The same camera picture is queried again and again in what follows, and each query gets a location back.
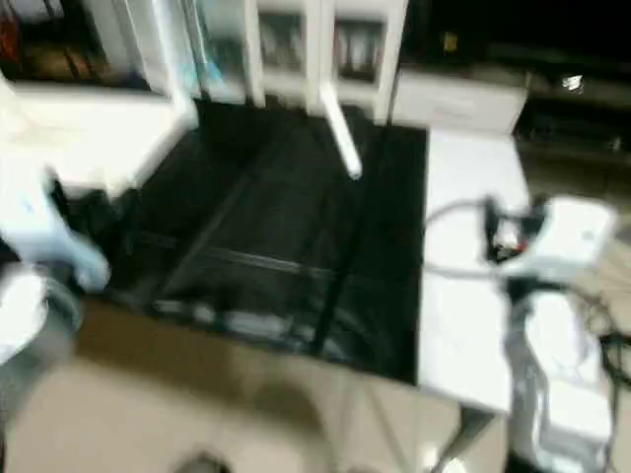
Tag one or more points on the white plastic table top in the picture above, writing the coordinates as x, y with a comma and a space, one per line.
79, 138

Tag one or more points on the white plastic table leg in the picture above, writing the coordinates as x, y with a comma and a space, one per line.
342, 133
173, 54

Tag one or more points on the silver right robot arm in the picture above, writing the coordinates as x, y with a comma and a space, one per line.
562, 384

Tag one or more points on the white flat sheet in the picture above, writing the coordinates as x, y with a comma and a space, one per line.
473, 276

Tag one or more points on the white drawer unit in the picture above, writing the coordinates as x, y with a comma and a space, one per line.
458, 99

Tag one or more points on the black tv cabinet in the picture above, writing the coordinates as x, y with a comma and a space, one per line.
552, 59

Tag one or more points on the black work mat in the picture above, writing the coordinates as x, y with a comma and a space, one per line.
286, 246

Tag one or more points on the light blue mop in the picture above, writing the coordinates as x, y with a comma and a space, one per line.
207, 49

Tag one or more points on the white glass door cabinet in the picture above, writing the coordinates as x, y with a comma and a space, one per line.
315, 49

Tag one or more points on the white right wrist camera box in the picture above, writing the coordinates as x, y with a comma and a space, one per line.
572, 236

